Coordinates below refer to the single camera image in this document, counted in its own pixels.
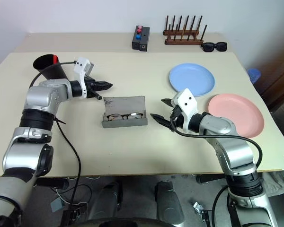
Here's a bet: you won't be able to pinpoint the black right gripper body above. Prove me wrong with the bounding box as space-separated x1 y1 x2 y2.
169 105 186 132

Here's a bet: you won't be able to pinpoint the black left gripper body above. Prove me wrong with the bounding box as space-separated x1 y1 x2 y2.
84 75 103 100

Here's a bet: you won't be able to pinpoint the tortoiseshell round eyeglasses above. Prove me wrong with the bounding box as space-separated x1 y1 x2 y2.
106 112 144 122

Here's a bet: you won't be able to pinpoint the grey felt glasses case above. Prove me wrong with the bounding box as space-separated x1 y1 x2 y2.
101 95 149 129

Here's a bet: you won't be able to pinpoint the black plastic cup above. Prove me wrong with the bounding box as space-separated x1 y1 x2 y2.
33 53 71 82

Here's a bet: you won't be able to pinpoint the light blue plate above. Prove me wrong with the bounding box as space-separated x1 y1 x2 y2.
169 62 216 98

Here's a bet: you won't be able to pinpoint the black push button box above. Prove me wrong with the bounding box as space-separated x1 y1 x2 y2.
132 25 143 50

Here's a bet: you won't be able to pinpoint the pink plate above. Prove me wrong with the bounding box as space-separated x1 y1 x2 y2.
207 93 266 139

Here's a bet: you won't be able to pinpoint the black box with round socket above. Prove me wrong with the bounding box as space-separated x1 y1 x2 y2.
138 26 151 52

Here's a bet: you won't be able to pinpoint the dark wooden dish rack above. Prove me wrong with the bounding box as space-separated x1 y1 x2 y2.
162 15 208 45

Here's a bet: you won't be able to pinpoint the black sunglasses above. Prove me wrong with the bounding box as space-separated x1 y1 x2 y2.
201 41 228 52

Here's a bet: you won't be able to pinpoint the dark rounded leg cover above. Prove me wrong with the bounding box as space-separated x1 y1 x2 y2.
154 180 186 225
88 181 124 221

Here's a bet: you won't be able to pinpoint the blue ribbed plastic container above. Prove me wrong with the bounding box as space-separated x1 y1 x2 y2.
247 68 262 84

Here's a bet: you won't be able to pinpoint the small metal clamp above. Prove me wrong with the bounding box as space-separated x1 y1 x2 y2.
193 201 204 213

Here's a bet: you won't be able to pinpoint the brown wooden door panel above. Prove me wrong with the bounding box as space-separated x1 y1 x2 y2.
252 44 284 107

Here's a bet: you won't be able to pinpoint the grey cloth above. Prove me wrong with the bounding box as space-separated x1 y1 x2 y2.
265 169 284 197

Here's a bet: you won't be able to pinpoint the small grey box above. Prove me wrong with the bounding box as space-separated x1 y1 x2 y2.
50 198 65 212

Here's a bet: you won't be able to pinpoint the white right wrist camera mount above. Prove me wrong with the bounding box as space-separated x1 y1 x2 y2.
171 87 198 132

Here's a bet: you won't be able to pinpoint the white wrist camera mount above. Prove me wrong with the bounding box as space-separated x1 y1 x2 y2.
73 56 95 99
171 87 198 132

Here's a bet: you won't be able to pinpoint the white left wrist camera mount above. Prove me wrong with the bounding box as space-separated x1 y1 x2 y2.
73 56 95 99

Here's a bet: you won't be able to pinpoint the black table frame bar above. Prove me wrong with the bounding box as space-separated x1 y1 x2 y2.
195 174 228 186
36 177 70 189

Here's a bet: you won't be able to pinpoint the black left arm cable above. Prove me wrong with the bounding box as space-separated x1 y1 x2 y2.
29 61 83 207

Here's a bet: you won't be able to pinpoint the black floor cable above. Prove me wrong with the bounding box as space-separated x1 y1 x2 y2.
59 183 93 213

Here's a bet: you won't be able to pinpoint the black floor bracket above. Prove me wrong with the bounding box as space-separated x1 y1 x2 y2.
61 202 89 224
199 209 216 227

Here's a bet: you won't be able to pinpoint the white floor cable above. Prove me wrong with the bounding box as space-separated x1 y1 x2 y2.
55 176 90 207

